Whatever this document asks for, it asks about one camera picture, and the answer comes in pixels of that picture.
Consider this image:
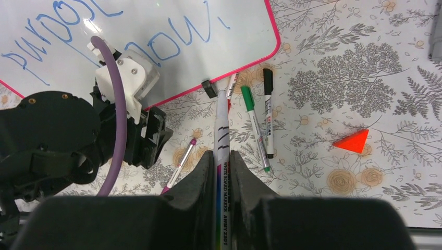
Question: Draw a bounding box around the red cone piece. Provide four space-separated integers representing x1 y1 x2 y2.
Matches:
332 129 369 154

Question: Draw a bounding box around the pink framed whiteboard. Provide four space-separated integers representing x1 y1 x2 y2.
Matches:
1 1 280 107

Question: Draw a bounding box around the silver grey microphone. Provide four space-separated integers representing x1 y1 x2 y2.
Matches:
429 1 441 62

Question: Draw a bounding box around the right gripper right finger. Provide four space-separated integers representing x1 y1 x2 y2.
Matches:
230 151 415 249

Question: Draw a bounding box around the black capped marker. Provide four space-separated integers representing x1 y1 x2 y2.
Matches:
263 68 274 159

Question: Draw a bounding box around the magenta capped marker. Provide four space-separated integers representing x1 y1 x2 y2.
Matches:
161 138 197 194

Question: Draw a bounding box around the green capped marker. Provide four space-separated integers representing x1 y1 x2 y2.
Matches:
241 86 271 172

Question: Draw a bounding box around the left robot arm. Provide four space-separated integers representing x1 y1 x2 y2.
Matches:
1 86 117 249

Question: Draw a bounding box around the red capped marker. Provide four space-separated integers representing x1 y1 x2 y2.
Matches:
226 72 239 111

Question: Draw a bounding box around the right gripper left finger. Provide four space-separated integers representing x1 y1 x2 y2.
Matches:
11 151 214 249

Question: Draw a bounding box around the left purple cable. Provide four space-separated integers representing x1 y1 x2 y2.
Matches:
90 35 128 197

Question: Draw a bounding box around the blue capped marker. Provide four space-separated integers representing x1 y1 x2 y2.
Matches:
214 90 232 249

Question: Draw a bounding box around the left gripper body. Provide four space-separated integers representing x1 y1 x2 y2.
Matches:
124 107 173 169

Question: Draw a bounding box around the floral patterned mat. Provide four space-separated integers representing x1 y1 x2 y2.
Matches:
0 0 442 229

